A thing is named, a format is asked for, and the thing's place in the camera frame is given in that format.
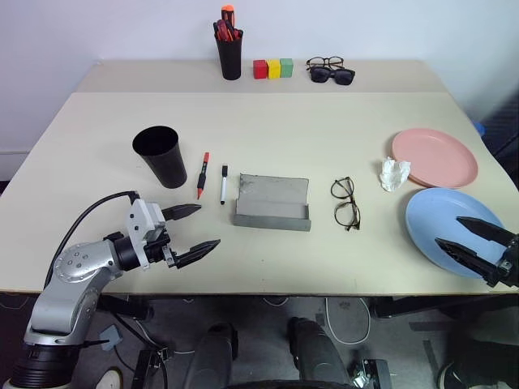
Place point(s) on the black tool holder cup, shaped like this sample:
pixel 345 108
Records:
pixel 229 58

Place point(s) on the black table frame bar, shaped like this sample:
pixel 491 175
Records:
pixel 425 306

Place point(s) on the green block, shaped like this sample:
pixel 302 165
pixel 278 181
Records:
pixel 287 68

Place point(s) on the tortoiseshell square glasses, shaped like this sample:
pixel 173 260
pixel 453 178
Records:
pixel 324 61

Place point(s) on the dark textured object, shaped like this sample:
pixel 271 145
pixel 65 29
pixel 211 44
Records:
pixel 504 129

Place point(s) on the black and white shoe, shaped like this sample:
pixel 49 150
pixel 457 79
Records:
pixel 450 377

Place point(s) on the dark rounded shape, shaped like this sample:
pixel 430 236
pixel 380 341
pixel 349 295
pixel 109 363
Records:
pixel 316 356
pixel 215 356

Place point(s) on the red block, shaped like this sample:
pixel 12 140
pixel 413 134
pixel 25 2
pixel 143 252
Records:
pixel 260 69

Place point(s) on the yellow block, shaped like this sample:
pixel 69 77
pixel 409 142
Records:
pixel 273 69

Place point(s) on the red markers in holder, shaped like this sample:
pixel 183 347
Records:
pixel 227 14

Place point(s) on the red and black screwdriver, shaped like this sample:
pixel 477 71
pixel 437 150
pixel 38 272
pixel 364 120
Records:
pixel 236 34
pixel 221 30

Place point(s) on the red and black pen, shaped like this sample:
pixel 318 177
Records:
pixel 202 174

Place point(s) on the tortoiseshell round glasses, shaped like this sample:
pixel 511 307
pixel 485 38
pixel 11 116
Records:
pixel 349 199

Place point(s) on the small grey block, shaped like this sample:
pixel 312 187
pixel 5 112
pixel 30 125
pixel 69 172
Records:
pixel 110 338

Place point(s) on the black sunglasses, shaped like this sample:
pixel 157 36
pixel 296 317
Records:
pixel 322 75

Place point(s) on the pink plate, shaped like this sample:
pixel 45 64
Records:
pixel 438 156

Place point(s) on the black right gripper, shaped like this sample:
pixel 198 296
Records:
pixel 511 263

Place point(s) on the white marker with black cap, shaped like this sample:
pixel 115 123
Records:
pixel 224 186

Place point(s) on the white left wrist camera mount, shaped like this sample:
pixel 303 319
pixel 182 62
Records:
pixel 138 219

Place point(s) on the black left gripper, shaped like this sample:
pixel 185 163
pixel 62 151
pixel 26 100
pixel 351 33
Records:
pixel 159 248

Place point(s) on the small blue object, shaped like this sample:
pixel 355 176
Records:
pixel 481 127

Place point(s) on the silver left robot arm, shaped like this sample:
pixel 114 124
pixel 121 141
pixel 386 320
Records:
pixel 77 263

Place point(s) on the crumpled white tissue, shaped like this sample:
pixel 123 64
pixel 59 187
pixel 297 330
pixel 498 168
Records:
pixel 394 174

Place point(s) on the grey glasses case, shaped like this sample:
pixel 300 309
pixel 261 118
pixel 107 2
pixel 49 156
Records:
pixel 271 202

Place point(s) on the empty black cup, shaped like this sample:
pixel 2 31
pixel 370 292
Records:
pixel 166 166

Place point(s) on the blue plate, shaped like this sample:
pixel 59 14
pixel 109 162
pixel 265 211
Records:
pixel 438 219

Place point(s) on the black metal clamp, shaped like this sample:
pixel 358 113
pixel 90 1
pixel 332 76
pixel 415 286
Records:
pixel 371 373

